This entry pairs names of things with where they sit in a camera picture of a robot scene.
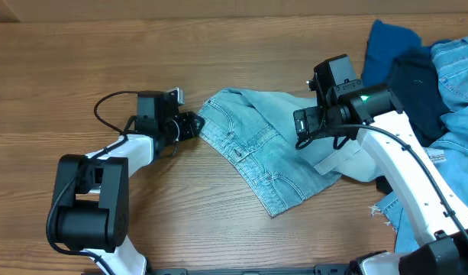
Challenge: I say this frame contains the dark navy garment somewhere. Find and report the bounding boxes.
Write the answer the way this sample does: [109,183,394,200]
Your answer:
[374,47,453,196]

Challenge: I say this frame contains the blue shirt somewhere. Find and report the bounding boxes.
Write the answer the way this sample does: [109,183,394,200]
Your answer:
[362,20,449,79]

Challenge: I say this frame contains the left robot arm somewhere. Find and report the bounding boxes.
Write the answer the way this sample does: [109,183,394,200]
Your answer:
[46,88,205,274]

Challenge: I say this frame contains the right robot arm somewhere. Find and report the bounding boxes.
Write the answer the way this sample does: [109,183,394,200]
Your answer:
[293,54,468,275]

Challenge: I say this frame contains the light blue denim shorts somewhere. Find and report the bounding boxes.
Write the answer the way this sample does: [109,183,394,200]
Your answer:
[198,88,382,217]

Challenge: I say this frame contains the blue denim jeans pile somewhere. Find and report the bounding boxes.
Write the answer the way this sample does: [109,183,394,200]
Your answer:
[369,34,468,255]

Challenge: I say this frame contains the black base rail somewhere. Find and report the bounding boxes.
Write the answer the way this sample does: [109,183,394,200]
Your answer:
[146,264,353,275]

